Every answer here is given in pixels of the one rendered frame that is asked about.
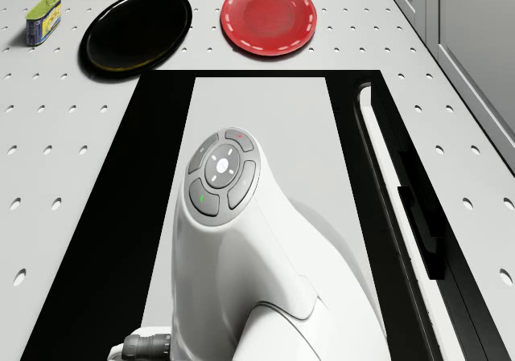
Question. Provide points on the black plate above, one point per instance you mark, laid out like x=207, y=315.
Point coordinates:
x=134, y=33

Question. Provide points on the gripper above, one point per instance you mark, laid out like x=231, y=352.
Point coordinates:
x=147, y=343

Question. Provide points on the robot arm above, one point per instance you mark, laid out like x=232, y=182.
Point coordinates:
x=225, y=256

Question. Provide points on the white cabinet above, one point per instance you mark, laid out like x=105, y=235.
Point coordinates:
x=475, y=35

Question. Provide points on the flat-sided can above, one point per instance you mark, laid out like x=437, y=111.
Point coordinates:
x=43, y=21

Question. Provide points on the red plate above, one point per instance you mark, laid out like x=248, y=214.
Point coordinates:
x=268, y=17

